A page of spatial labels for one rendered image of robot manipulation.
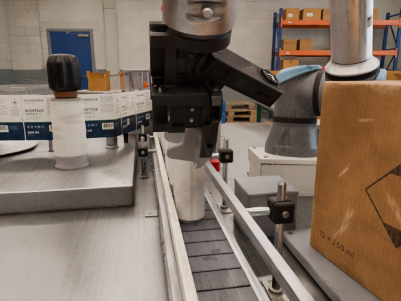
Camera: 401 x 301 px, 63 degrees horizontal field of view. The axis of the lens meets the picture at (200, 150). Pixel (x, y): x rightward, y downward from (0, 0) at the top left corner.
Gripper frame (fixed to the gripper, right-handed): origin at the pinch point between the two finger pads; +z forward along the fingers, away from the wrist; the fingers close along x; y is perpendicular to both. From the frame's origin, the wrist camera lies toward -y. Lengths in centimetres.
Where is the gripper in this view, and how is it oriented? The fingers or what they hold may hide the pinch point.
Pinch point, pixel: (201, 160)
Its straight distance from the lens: 48.6
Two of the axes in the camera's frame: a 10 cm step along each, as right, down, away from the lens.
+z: -0.8, 7.3, 6.8
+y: -9.9, 0.4, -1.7
